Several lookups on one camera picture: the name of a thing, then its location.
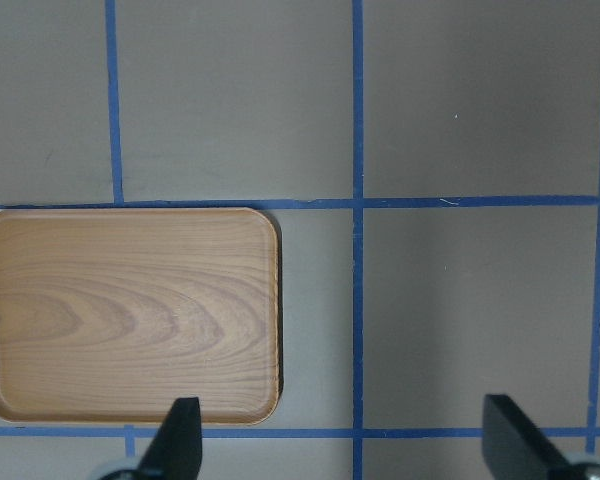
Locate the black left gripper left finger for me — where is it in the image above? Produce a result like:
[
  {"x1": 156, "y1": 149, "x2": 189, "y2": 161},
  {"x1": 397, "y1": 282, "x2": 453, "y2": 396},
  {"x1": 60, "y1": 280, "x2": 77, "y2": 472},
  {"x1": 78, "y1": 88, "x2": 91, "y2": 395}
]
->
[{"x1": 135, "y1": 397, "x2": 201, "y2": 480}]

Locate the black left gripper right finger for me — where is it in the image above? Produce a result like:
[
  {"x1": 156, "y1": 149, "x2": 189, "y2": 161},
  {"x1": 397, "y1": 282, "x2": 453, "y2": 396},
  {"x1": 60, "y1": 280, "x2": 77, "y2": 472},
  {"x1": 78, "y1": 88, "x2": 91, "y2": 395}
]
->
[{"x1": 482, "y1": 394, "x2": 580, "y2": 480}]

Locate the wooden tray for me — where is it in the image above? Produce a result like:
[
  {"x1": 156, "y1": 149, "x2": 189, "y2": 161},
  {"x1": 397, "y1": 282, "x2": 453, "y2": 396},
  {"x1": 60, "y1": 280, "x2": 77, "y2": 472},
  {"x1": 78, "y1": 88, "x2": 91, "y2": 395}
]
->
[{"x1": 0, "y1": 208, "x2": 282, "y2": 425}]

